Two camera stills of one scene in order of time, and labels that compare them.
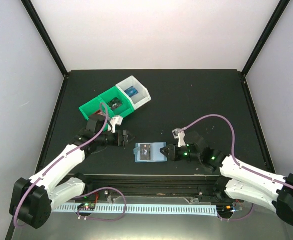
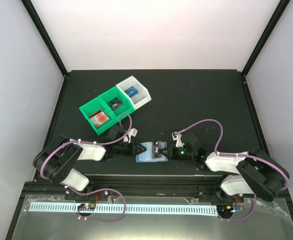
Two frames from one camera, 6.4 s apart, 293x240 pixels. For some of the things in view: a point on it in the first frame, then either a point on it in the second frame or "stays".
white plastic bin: x=138 y=94 stays
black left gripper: x=123 y=141 -> x=133 y=150
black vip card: x=145 y=151 -> x=157 y=145
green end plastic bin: x=96 y=106 stays
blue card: x=131 y=91 stays
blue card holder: x=150 y=152 stays
